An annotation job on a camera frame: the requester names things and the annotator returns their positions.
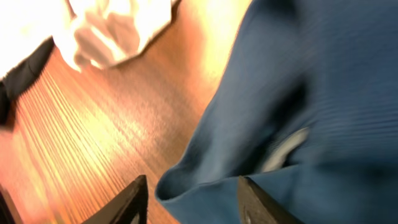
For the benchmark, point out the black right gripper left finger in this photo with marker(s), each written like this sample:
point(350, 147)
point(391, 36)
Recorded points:
point(128, 207)

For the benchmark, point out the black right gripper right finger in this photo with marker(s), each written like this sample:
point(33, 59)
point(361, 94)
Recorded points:
point(257, 207)

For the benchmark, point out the teal blue polo shirt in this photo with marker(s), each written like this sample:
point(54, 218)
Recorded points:
point(307, 110)

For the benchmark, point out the black garment under white shirt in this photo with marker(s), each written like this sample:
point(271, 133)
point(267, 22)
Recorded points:
point(23, 76)

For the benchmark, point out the white crumpled shirt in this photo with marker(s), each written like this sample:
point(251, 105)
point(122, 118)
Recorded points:
point(102, 33)

